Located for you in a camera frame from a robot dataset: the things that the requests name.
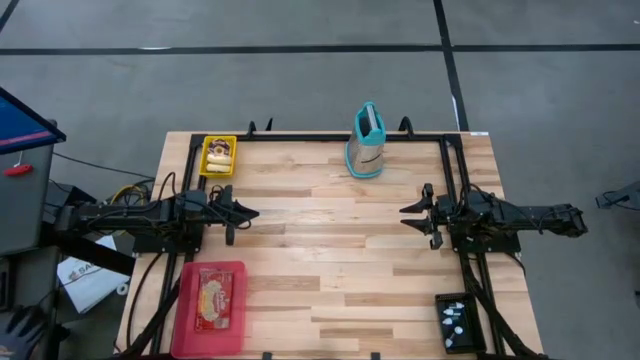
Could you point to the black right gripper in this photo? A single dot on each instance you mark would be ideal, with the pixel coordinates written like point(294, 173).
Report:
point(447, 215)

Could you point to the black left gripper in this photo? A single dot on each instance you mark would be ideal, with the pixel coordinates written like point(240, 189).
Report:
point(210, 210)

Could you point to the red snack packet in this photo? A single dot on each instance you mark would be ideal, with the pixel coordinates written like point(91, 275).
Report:
point(215, 300)

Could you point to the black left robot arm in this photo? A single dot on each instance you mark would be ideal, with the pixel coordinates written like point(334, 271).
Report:
point(125, 217)

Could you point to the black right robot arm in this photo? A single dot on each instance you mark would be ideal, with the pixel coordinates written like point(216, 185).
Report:
point(530, 217)

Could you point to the yellow plastic basket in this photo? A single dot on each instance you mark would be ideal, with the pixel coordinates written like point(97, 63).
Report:
point(216, 175)

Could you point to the teal metal box grater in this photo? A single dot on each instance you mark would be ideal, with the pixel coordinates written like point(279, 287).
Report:
point(367, 157)

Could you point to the black arched table clamp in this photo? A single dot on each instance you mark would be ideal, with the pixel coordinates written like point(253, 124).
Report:
point(406, 120)

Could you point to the red plastic tray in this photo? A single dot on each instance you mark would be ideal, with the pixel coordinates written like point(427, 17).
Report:
point(185, 300)

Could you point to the black plastic tray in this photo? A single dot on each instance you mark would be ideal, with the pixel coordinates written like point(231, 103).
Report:
point(475, 325)

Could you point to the white tape roll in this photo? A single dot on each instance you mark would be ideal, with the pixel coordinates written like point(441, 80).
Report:
point(118, 289)

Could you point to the black diagonal beam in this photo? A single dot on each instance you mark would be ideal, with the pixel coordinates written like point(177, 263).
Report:
point(90, 252)

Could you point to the white printed cardboard box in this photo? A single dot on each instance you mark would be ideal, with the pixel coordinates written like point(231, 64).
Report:
point(85, 282)

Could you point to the black box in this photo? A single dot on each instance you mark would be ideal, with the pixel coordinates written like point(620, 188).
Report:
point(62, 197)

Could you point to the dark grey stand foot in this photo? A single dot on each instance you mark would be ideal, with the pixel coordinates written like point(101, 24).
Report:
point(627, 195)

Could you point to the blue monitor screen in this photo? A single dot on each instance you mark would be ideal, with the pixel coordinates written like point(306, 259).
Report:
point(20, 125)

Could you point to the person's hand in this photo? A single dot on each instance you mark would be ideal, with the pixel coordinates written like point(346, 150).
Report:
point(22, 332)

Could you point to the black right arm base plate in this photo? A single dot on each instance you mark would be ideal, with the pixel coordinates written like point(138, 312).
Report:
point(500, 246)

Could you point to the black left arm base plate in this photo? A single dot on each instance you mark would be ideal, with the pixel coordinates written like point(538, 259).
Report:
point(150, 247)

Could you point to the black metal table frame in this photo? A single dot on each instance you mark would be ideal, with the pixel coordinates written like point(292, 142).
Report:
point(325, 136)

